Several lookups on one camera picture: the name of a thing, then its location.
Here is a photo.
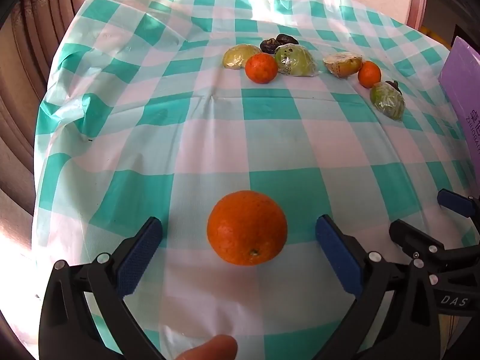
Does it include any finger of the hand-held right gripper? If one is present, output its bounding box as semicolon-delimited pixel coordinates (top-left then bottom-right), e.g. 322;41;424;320
389;218;447;261
437;189;480;219

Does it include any purple cardboard box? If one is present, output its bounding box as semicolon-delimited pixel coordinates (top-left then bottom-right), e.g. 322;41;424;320
437;37;480;166

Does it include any person's left hand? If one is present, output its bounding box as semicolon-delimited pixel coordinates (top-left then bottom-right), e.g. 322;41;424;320
176;334;239;360

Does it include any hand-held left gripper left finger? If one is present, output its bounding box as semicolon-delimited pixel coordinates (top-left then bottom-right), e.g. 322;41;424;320
38;216;167;360

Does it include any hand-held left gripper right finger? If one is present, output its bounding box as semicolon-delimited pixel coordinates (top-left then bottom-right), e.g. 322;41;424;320
315;214;442;360

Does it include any orange mandarin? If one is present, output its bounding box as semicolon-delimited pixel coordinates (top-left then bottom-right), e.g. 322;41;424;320
357;61;382;88
245;53;279;84
207;190;289;267

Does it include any plastic-wrapped yellowish fruit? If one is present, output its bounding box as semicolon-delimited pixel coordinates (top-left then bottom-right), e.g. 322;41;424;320
323;52;365;78

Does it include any teal checkered tablecloth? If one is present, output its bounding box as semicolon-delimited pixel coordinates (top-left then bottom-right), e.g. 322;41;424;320
34;0;477;360

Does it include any plastic-wrapped green fruit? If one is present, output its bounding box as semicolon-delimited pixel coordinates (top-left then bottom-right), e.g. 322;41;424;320
370;81;406;121
274;44;317;77
222;44;263;71

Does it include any brown pleated curtain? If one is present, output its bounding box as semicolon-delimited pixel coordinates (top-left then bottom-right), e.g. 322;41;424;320
0;0;91;241

